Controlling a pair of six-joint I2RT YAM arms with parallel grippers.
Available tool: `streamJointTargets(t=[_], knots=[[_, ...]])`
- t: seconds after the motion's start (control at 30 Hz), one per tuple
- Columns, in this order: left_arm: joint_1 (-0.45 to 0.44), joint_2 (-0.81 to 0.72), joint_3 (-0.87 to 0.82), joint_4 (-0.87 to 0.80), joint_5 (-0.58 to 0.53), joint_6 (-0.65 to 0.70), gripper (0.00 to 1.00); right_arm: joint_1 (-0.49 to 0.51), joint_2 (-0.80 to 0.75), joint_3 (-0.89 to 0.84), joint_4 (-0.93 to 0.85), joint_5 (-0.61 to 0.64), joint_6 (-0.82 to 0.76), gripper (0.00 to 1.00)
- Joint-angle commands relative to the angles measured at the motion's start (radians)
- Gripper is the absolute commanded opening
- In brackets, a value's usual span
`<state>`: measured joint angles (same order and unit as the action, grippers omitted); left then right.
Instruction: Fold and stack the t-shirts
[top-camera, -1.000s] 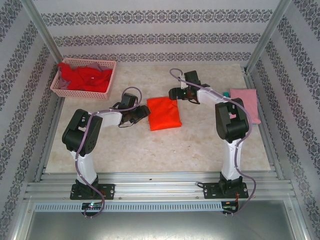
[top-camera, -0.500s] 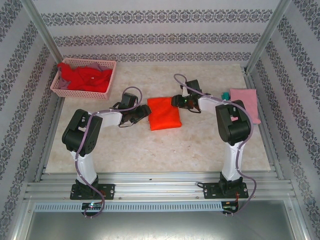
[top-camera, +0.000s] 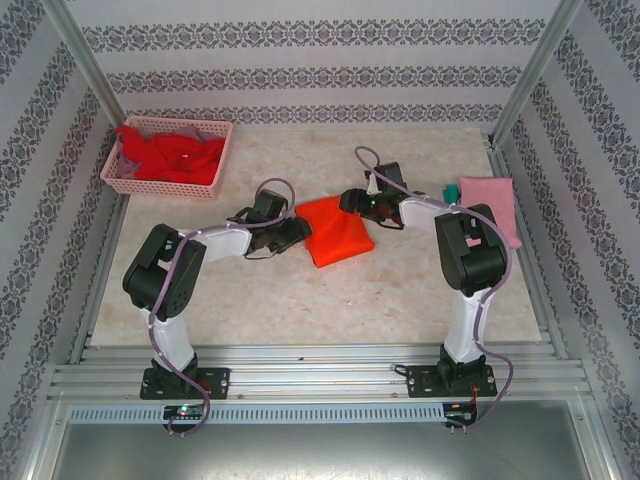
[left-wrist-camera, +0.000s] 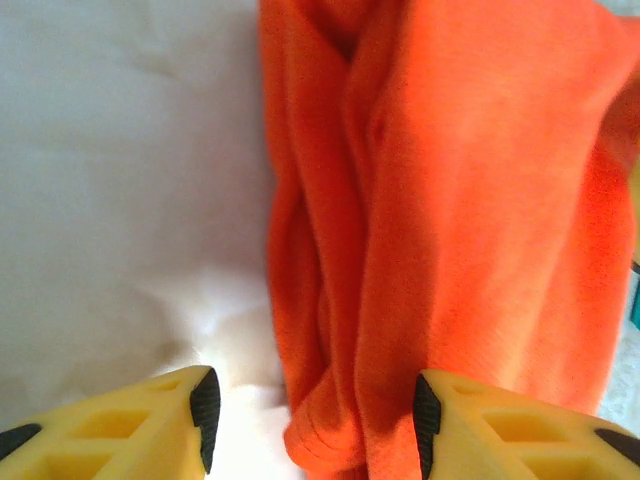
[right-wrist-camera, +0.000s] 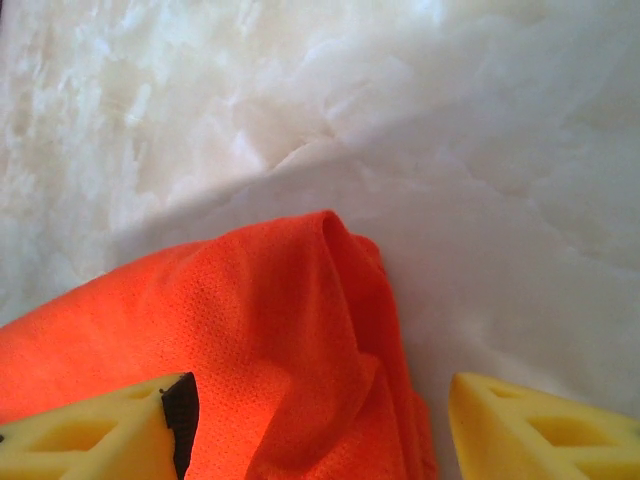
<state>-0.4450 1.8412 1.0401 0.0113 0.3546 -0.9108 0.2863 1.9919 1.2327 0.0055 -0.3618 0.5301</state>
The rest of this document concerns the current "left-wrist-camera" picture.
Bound teal folded t-shirt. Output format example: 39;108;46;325
628;264;640;331

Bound orange t-shirt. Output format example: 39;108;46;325
254;0;640;480

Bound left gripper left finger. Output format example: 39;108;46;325
0;364;222;480

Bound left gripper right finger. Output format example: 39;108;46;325
413;368;640;480

